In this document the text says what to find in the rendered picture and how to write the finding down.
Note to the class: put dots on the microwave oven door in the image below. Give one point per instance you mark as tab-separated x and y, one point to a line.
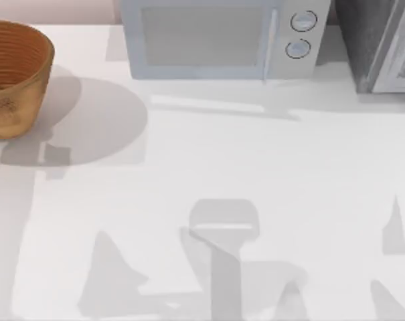
202	36

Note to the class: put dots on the round microwave knob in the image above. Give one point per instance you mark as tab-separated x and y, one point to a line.
303	20
298	49

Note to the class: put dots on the pale microwave oven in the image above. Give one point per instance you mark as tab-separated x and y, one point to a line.
302	33

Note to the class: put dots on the brown woven basket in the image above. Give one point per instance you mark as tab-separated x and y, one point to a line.
28	83

